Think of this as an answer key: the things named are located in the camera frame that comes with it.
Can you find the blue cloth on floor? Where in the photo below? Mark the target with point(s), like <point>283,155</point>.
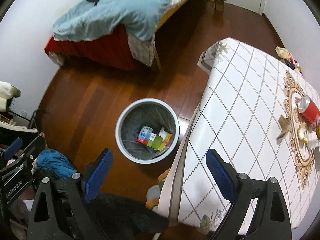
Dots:
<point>55,163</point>

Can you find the light blue duvet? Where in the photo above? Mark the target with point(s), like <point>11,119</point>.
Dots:
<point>88,21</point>

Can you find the brown paper bag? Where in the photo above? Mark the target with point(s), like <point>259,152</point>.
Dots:
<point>283,53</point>

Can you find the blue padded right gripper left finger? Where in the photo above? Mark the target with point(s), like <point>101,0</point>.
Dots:
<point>60,209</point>

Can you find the white tissue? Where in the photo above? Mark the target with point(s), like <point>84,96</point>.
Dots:
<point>312,140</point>

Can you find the brown cardboard scrap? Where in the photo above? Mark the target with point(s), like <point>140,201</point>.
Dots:
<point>285,126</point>

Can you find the green box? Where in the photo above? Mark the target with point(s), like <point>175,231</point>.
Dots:
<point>154,141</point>

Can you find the red bed sheet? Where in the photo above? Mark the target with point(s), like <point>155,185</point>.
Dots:
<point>110,50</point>

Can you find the banana peel piece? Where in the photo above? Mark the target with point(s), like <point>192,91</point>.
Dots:
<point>301,133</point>

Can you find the yellow box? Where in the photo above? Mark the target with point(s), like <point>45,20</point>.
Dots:
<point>166,137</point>

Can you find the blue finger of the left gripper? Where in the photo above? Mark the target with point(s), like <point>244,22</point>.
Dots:
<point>12,149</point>

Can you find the white round trash bin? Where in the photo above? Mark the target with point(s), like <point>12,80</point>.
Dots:
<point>146,112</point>

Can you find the white checkered tablecloth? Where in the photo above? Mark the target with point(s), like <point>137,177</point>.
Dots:
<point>246,93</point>

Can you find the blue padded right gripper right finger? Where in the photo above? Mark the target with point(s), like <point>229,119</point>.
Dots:
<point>270,217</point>

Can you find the blue red milk carton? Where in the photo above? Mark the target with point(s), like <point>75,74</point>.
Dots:
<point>144,134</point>

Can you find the patterned pillow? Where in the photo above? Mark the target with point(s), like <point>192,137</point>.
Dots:
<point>142,51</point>

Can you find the pink plush toy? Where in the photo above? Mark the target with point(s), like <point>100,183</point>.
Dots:
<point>298,69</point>

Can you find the red cola can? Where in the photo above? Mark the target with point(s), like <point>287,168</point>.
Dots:
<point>309,111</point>

